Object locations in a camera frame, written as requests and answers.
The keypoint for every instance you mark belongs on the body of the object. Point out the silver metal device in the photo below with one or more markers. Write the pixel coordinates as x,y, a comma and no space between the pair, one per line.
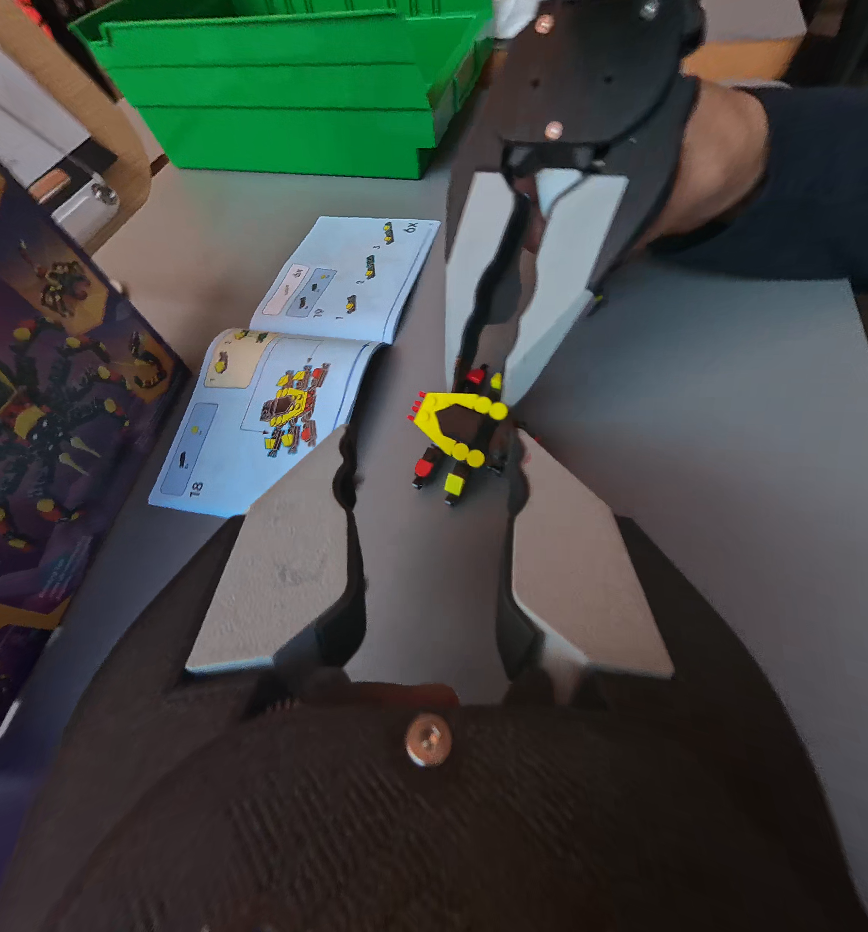
84,207

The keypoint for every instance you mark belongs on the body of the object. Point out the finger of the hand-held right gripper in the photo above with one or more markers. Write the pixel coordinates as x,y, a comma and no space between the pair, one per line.
470,240
572,255

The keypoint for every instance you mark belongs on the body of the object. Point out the green plastic bin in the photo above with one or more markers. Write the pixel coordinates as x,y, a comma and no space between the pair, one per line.
259,40
288,145
273,87

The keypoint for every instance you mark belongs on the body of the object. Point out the purple lego box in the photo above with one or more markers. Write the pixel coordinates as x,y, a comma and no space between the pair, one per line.
55,408

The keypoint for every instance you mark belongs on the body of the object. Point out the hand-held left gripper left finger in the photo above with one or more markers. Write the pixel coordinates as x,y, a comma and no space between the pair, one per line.
288,568

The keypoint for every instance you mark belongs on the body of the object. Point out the brown cardboard box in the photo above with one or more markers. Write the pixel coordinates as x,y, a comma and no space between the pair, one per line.
106,109

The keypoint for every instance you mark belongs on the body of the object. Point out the person's right hand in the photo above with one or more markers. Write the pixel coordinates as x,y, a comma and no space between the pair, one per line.
717,160

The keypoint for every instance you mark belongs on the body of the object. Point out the light blue instruction booklet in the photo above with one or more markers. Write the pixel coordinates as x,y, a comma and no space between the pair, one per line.
273,393

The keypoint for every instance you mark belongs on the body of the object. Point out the person's right forearm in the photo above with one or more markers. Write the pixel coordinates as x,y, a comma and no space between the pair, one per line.
827,189

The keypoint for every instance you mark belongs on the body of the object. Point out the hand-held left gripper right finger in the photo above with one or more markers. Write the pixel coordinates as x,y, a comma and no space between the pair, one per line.
579,582

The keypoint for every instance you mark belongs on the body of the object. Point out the yellow black lego spider model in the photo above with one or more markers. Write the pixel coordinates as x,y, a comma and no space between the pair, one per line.
448,419

